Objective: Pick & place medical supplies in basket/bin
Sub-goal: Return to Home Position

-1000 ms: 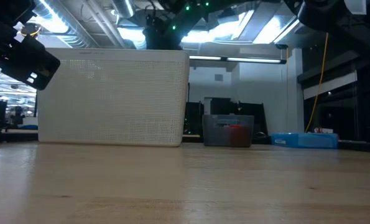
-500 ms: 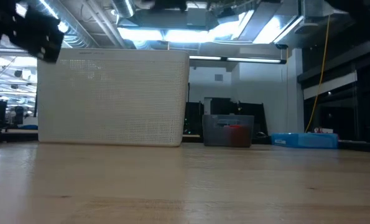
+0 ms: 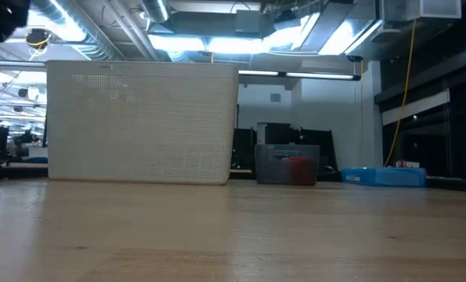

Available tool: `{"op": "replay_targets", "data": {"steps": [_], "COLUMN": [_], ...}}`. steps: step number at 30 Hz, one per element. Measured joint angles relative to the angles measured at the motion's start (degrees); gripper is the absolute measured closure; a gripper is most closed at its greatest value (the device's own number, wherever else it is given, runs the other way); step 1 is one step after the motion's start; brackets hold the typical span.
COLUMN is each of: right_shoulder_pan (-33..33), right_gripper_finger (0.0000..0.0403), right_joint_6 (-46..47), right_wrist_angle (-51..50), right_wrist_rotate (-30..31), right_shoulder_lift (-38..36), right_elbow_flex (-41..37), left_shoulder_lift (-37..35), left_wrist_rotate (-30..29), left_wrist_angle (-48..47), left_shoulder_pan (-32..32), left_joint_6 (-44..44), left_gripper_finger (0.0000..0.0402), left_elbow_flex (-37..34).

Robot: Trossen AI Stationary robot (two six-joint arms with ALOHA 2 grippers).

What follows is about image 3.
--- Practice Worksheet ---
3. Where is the small grey translucent bin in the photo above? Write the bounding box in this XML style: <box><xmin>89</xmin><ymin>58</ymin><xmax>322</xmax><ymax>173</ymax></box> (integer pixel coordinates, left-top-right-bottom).
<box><xmin>255</xmin><ymin>143</ymin><xmax>321</xmax><ymax>186</ymax></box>

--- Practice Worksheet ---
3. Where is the large white plastic bin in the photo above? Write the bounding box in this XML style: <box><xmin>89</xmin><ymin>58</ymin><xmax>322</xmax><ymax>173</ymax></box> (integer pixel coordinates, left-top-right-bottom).
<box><xmin>46</xmin><ymin>60</ymin><xmax>240</xmax><ymax>186</ymax></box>

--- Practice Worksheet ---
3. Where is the black computer tower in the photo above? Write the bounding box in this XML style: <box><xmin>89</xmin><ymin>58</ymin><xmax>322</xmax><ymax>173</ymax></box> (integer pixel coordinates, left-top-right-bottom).
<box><xmin>232</xmin><ymin>127</ymin><xmax>258</xmax><ymax>172</ymax></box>

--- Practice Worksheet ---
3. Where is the long ceiling light fixture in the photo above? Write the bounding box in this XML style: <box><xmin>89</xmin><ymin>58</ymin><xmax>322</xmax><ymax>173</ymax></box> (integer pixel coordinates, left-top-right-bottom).
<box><xmin>238</xmin><ymin>69</ymin><xmax>361</xmax><ymax>82</ymax></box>

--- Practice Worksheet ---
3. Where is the grey ceiling box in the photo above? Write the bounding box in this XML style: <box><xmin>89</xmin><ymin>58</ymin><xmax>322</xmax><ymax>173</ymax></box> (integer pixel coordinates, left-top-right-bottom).
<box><xmin>235</xmin><ymin>9</ymin><xmax>262</xmax><ymax>34</ymax></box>

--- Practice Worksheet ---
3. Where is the blue first aid kit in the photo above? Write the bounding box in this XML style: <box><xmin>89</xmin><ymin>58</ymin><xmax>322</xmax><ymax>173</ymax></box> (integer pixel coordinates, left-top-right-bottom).
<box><xmin>341</xmin><ymin>167</ymin><xmax>428</xmax><ymax>188</ymax></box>

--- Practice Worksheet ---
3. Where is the round black ceiling fixture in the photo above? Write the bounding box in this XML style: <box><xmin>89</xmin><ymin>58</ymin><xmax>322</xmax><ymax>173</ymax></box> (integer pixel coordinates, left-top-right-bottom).
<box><xmin>25</xmin><ymin>27</ymin><xmax>53</xmax><ymax>51</ymax></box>

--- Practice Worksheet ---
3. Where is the long yellow power cable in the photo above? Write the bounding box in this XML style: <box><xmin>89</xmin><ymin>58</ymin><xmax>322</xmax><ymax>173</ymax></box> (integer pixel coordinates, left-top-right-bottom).
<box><xmin>384</xmin><ymin>18</ymin><xmax>417</xmax><ymax>168</ymax></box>

